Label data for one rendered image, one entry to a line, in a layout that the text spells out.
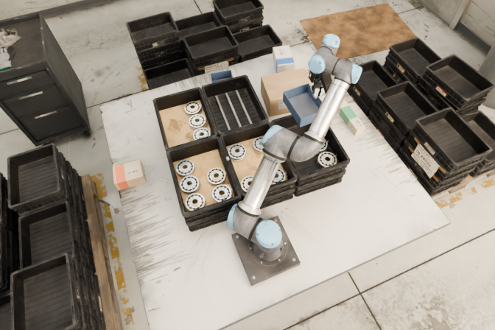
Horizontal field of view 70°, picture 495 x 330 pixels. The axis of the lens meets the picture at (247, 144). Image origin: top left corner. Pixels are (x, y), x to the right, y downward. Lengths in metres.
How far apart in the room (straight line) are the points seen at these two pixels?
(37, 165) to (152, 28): 1.55
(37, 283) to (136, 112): 1.14
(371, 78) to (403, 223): 1.59
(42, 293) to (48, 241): 0.37
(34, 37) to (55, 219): 1.34
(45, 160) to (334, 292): 2.14
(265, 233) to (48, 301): 1.27
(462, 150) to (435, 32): 2.01
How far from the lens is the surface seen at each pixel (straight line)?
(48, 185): 2.65
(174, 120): 2.19
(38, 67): 2.84
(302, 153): 1.53
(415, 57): 3.46
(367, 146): 2.27
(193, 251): 1.91
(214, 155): 2.00
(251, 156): 1.98
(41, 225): 2.66
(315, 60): 1.56
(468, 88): 3.18
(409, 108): 3.01
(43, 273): 2.39
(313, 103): 1.91
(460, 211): 3.12
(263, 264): 1.82
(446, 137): 2.79
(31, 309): 2.36
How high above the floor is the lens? 2.49
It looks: 55 degrees down
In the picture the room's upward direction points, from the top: 3 degrees counter-clockwise
